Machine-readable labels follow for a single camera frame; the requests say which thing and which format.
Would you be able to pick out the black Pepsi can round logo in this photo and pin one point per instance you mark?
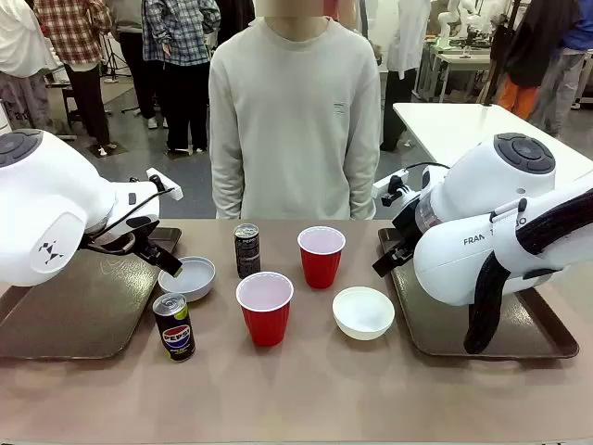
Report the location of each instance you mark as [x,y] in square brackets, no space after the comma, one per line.
[175,334]

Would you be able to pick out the person's right forearm beige sleeve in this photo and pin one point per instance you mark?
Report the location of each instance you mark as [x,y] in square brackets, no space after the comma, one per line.
[224,181]

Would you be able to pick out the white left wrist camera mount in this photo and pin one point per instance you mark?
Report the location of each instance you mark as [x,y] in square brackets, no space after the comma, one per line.
[166,187]

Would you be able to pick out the bystander in blue top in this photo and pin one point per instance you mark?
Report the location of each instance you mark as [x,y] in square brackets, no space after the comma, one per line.
[570,65]

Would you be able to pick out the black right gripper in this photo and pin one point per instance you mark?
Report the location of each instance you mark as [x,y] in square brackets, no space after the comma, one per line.
[404,227]

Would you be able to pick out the pale grey plastic bowl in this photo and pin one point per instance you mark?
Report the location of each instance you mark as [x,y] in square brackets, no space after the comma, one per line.
[194,278]

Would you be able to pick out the white cylindrical appliance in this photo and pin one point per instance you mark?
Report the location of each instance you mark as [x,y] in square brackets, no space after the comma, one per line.
[3,116]

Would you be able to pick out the grey background workbench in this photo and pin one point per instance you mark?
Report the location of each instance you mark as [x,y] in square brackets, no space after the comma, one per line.
[456,62]

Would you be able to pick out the black tripod stand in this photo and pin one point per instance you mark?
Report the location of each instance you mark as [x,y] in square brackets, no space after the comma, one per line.
[113,60]

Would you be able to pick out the black stool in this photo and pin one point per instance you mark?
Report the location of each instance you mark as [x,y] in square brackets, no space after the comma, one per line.
[69,99]

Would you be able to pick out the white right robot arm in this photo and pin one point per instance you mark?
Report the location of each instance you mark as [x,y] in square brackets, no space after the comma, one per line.
[482,185]

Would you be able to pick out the white plastic bowl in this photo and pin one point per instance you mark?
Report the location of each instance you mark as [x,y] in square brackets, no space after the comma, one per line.
[363,313]

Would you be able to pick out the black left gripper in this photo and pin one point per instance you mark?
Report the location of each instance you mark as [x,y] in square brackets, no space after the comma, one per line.
[144,241]

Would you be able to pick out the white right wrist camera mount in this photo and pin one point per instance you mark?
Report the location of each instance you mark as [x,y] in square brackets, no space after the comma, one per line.
[394,183]

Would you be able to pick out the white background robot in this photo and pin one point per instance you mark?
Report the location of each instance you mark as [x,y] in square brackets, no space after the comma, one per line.
[456,18]

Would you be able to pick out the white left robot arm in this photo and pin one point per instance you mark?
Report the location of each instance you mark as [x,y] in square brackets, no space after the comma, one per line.
[51,208]

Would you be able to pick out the person in beige sweatshirt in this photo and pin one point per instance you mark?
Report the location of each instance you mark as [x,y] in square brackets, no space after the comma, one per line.
[292,116]

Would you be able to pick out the black can vertical lettering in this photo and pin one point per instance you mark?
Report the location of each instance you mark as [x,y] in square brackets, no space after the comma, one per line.
[247,255]

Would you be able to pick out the bystander with orange trousers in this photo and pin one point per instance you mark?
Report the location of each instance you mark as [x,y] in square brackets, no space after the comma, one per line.
[523,55]

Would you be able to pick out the red plastic cup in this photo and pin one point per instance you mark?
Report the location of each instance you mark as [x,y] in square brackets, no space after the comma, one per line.
[321,266]
[265,320]

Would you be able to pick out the bystander in red plaid shirt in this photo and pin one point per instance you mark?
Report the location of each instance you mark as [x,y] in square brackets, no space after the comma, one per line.
[76,32]

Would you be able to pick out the brown plastic tray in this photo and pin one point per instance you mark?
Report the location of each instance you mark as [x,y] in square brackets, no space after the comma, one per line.
[523,329]
[83,315]

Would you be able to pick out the bystander in grey top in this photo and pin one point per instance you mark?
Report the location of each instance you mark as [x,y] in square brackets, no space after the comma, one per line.
[134,60]

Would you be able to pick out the bystander in white shirt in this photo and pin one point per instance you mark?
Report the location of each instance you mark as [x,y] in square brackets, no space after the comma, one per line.
[407,41]

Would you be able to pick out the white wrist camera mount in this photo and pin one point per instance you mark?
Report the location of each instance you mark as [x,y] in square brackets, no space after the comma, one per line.
[166,187]
[394,183]

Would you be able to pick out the bystander in white hoodie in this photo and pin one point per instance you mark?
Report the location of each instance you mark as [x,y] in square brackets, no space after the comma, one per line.
[21,41]

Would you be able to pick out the person's left forearm beige sleeve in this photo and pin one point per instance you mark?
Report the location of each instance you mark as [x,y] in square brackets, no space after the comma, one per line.
[363,181]

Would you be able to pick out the white side table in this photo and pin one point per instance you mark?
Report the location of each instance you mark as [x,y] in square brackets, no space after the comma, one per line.
[445,125]

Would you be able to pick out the bystander in blue plaid shirt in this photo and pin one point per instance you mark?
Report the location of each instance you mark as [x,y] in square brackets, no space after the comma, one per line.
[180,32]

